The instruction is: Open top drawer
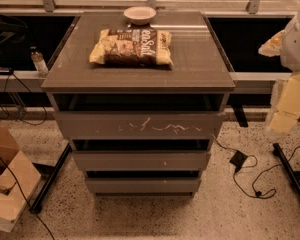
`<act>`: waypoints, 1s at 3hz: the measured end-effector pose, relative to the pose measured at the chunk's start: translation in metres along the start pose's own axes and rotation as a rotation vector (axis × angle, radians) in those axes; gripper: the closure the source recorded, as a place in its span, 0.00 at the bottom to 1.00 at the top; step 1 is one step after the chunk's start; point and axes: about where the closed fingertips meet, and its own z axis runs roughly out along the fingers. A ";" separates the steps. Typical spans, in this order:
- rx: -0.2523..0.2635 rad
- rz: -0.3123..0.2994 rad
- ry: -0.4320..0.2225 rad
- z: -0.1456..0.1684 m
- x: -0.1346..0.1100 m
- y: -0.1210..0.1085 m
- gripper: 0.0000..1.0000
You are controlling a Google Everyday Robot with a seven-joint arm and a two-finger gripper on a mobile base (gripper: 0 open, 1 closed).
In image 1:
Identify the sea salt chips bag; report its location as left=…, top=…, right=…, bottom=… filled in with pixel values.
left=89, top=28, right=173, bottom=67

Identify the small plastic bottle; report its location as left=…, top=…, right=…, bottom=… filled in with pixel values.
left=30, top=46, right=49, bottom=78

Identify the grey middle drawer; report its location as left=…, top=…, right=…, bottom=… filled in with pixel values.
left=72, top=151, right=211, bottom=171

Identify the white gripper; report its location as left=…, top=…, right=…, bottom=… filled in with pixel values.
left=258, top=10, right=300, bottom=139

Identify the black table leg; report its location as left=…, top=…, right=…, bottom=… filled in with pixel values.
left=29, top=144, right=72, bottom=214
left=273, top=143, right=300, bottom=200

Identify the black device on ledge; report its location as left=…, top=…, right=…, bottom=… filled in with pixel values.
left=0, top=67, right=14, bottom=76

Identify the grey drawer cabinet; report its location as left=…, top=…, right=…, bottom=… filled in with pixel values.
left=42, top=11, right=235, bottom=196

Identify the white bowl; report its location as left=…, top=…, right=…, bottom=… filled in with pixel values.
left=124, top=6, right=156, bottom=26

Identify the black cable on left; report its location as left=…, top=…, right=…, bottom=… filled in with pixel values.
left=0, top=140, right=56, bottom=240

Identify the black right table leg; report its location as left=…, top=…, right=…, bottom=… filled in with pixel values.
left=273, top=143, right=300, bottom=200

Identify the black adapter cable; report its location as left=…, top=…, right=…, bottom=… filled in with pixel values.
left=211, top=132, right=300, bottom=200

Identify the cardboard box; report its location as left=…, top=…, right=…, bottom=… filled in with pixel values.
left=0, top=126, right=41, bottom=232

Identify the grey bottom drawer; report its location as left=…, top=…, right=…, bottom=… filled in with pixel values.
left=85, top=179, right=201, bottom=194

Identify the grey top drawer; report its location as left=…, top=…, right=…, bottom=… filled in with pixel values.
left=55, top=111, right=224, bottom=140

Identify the black left table leg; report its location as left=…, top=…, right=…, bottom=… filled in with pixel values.
left=29, top=144, right=72, bottom=214

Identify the grey drawer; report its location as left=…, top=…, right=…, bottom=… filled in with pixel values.
left=72, top=151, right=211, bottom=171
left=55, top=111, right=224, bottom=140
left=85, top=179, right=201, bottom=194

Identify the black power adapter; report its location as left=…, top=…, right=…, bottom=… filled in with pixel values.
left=230, top=150, right=248, bottom=169

